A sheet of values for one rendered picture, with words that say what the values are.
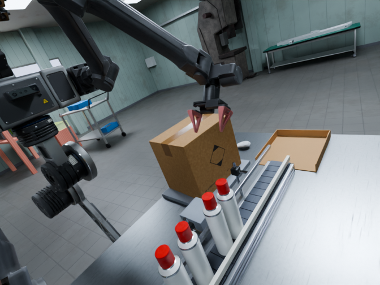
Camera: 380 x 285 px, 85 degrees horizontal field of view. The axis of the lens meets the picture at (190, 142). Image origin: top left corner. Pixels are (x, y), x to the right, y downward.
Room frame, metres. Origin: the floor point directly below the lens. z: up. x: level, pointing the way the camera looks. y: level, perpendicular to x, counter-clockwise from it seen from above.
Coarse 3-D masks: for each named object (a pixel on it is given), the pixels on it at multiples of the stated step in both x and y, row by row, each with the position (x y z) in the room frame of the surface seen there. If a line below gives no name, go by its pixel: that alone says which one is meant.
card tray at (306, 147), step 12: (276, 132) 1.04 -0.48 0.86; (288, 132) 1.01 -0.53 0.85; (300, 132) 0.96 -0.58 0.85; (312, 132) 0.92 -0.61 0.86; (324, 132) 0.88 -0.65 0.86; (276, 144) 0.97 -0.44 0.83; (288, 144) 0.93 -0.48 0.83; (300, 144) 0.89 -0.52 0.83; (312, 144) 0.85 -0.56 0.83; (324, 144) 0.77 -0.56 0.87; (276, 156) 0.86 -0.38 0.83; (300, 156) 0.80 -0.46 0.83; (312, 156) 0.77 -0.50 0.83; (300, 168) 0.72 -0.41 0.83; (312, 168) 0.69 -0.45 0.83
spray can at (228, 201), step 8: (216, 184) 0.47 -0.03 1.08; (224, 184) 0.46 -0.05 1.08; (224, 192) 0.46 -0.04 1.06; (232, 192) 0.46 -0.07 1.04; (224, 200) 0.45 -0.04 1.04; (232, 200) 0.45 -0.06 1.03; (224, 208) 0.45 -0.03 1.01; (232, 208) 0.45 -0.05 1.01; (224, 216) 0.46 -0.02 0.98; (232, 216) 0.45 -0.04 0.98; (240, 216) 0.46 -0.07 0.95; (232, 224) 0.45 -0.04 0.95; (240, 224) 0.45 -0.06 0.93; (232, 232) 0.45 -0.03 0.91
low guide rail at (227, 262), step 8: (288, 160) 0.70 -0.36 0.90; (280, 168) 0.66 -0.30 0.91; (272, 184) 0.59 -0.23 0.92; (264, 200) 0.53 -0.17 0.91; (256, 208) 0.51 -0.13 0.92; (256, 216) 0.49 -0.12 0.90; (248, 224) 0.46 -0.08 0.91; (240, 232) 0.44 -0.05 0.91; (240, 240) 0.42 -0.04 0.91; (232, 248) 0.40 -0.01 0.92; (232, 256) 0.39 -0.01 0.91; (224, 264) 0.37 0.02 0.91; (224, 272) 0.36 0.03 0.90; (216, 280) 0.33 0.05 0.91
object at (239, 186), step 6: (264, 150) 0.74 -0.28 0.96; (264, 156) 0.72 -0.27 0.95; (258, 162) 0.68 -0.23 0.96; (252, 168) 0.65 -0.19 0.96; (246, 174) 0.63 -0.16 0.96; (246, 180) 0.61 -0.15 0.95; (240, 186) 0.58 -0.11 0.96; (234, 192) 0.56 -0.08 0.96; (204, 234) 0.44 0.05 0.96; (186, 264) 0.38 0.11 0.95
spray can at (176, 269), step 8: (160, 248) 0.32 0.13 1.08; (168, 248) 0.32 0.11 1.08; (160, 256) 0.31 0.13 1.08; (168, 256) 0.30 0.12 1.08; (176, 256) 0.33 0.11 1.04; (160, 264) 0.30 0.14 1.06; (168, 264) 0.30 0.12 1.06; (176, 264) 0.31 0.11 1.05; (160, 272) 0.30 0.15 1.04; (168, 272) 0.30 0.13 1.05; (176, 272) 0.30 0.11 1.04; (184, 272) 0.31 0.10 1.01; (168, 280) 0.29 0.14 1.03; (176, 280) 0.29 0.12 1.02; (184, 280) 0.30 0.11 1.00
